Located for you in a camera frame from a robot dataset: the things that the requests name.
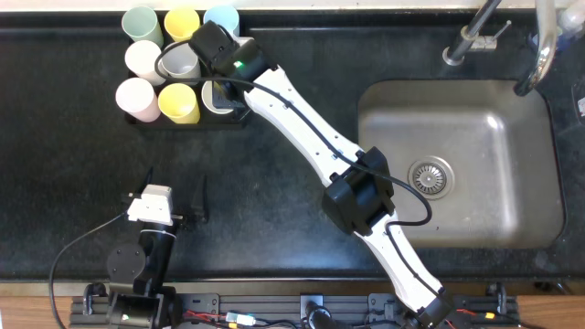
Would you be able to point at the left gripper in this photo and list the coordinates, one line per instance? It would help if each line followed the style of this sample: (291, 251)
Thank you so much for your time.
(184, 220)

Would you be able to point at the yellow cup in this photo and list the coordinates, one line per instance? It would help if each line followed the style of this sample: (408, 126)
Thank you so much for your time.
(178, 102)
(181, 23)

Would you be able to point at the white cup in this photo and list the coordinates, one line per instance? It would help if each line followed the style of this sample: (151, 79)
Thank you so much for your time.
(207, 98)
(144, 59)

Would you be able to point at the pink cup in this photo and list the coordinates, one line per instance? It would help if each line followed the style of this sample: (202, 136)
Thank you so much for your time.
(136, 98)

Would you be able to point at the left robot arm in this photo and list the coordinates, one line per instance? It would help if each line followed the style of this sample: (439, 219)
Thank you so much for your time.
(135, 265)

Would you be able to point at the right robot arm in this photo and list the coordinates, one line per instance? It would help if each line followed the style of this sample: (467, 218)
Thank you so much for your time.
(301, 128)

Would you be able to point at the black tray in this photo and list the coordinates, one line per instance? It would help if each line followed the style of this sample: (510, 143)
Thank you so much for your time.
(137, 125)

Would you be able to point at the grey cup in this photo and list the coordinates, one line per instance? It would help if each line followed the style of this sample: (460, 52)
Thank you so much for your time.
(180, 64)

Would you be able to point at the green cup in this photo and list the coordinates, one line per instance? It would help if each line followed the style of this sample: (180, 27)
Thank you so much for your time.
(141, 24)

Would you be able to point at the blue cup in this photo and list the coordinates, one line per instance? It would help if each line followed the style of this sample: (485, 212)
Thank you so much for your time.
(224, 16)

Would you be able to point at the steel sink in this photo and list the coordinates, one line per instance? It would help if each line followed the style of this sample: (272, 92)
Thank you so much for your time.
(503, 183)

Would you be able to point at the steel tap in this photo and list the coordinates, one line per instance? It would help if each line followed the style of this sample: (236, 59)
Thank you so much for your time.
(546, 50)

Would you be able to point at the blue soap bottle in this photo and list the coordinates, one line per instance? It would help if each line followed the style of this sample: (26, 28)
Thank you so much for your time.
(572, 17)

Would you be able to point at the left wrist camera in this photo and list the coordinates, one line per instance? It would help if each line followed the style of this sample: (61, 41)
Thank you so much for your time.
(151, 204)

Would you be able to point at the mounting rail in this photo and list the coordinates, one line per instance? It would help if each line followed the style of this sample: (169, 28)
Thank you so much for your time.
(274, 308)

